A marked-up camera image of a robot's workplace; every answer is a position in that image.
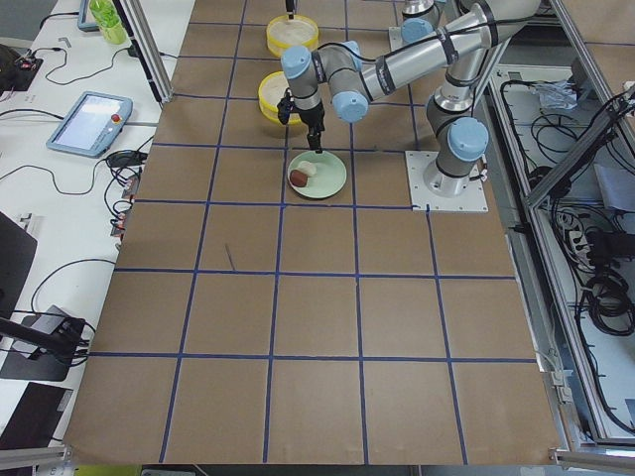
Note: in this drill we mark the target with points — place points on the teach pendant near post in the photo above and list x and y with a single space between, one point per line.
91 125

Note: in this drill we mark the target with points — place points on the light green plate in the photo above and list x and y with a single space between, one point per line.
330 179

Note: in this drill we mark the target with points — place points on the black monitor stand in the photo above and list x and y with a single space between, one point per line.
45 345

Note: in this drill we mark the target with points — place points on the green plastic bottle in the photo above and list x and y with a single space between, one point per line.
108 21

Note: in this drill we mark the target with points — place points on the brown bun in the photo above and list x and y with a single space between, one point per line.
298 178

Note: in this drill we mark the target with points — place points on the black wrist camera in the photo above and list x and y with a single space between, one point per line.
286 107

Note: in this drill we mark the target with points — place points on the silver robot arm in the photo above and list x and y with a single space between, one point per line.
413 11
459 48

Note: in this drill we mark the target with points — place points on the white steamed bun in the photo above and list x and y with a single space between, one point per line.
308 168

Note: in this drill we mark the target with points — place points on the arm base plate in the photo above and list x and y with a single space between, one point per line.
430 190
407 34

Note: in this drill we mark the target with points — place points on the aluminium frame post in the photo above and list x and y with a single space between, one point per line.
138 30

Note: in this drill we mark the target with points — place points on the yellow rimmed bamboo steamer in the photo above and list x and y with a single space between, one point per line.
283 33

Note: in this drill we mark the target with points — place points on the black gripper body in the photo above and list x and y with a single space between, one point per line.
312 117

